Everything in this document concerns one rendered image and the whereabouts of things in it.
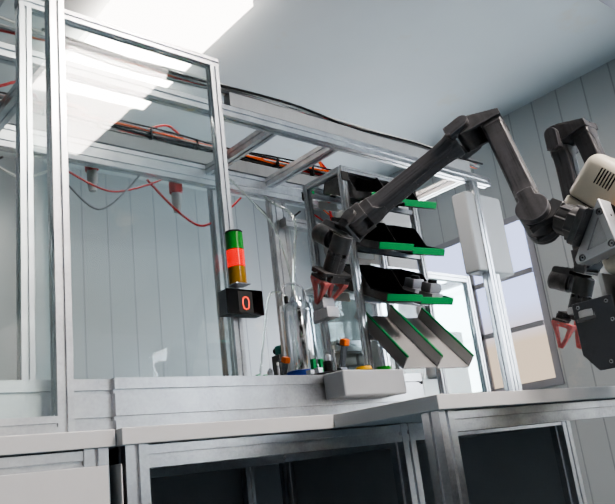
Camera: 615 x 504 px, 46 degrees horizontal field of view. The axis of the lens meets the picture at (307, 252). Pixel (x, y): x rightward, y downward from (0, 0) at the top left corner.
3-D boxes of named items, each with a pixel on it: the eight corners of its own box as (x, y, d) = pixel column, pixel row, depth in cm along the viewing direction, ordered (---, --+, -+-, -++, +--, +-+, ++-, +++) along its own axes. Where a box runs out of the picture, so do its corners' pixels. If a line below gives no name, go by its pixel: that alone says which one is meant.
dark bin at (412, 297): (421, 302, 218) (424, 278, 217) (387, 302, 211) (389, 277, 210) (367, 286, 242) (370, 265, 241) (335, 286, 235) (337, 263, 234)
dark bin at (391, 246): (413, 252, 222) (416, 228, 222) (379, 249, 215) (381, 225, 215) (361, 241, 246) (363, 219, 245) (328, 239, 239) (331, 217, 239)
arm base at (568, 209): (586, 207, 153) (614, 214, 160) (554, 196, 159) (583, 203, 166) (571, 245, 155) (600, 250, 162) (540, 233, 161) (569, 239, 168)
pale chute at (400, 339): (438, 367, 211) (443, 354, 209) (402, 369, 204) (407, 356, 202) (387, 316, 232) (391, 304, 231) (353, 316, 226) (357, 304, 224)
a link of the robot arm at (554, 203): (569, 203, 161) (576, 217, 164) (532, 190, 168) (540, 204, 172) (545, 235, 160) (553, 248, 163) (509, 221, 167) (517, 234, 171)
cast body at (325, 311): (340, 317, 200) (336, 292, 202) (328, 316, 197) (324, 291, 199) (320, 324, 206) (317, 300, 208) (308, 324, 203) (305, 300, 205)
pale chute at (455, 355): (469, 367, 220) (474, 355, 219) (436, 369, 214) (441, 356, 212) (418, 318, 242) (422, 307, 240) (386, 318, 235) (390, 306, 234)
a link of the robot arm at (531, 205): (494, 94, 190) (508, 119, 197) (447, 120, 195) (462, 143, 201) (554, 210, 160) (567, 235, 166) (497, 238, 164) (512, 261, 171)
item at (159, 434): (571, 409, 223) (569, 399, 224) (122, 445, 126) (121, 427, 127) (286, 452, 323) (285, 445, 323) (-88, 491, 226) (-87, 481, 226)
